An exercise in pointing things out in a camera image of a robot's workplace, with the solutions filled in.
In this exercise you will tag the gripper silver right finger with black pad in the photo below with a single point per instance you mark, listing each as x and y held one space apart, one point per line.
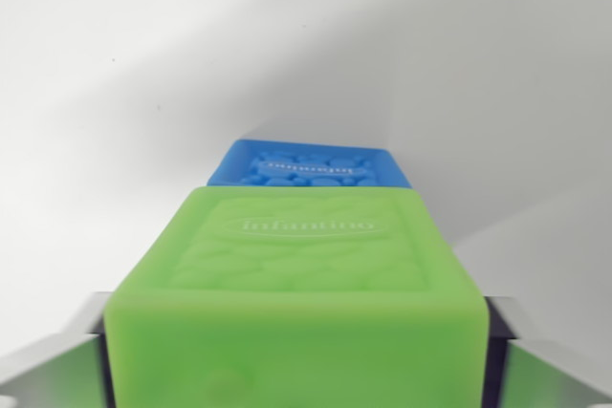
550 355

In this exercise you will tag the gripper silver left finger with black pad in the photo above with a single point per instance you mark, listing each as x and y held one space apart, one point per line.
52 360

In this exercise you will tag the blue soft toy cube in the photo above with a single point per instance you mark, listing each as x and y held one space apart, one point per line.
311 166

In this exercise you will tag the green soft toy cube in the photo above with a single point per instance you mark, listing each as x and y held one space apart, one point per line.
296 312

